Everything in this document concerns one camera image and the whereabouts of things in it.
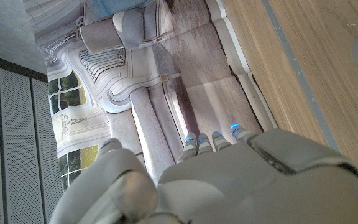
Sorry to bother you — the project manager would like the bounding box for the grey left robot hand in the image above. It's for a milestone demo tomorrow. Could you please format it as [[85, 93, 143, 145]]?
[[48, 123, 358, 224]]

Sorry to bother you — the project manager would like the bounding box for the printed sofa room backdrop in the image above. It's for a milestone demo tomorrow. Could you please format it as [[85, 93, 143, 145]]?
[[22, 0, 279, 190]]

